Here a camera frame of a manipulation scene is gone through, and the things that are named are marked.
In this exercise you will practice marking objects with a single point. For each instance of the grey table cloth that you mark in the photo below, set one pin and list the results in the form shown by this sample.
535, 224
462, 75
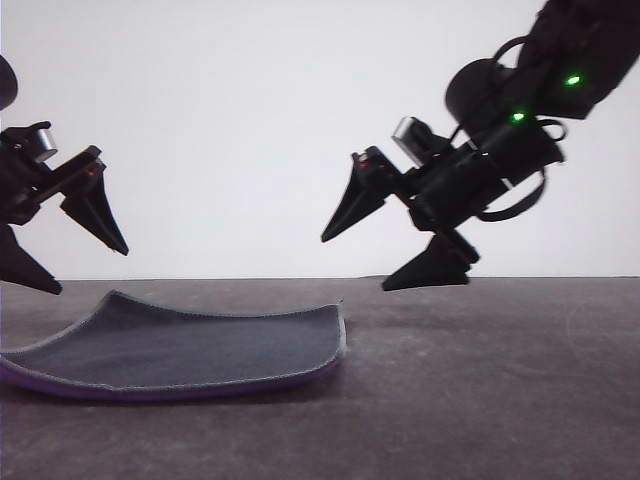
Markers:
450, 400

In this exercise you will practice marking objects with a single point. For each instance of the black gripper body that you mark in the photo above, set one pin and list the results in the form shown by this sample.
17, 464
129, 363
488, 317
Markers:
20, 185
460, 190

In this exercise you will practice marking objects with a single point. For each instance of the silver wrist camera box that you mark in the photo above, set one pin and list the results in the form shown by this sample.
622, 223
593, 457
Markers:
412, 135
45, 142

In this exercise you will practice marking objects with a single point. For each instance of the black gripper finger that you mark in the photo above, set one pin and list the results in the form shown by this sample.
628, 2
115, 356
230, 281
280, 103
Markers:
95, 210
357, 200
25, 272
440, 267

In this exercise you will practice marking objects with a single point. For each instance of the purple towel with grey hem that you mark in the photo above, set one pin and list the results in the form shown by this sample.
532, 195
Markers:
175, 350

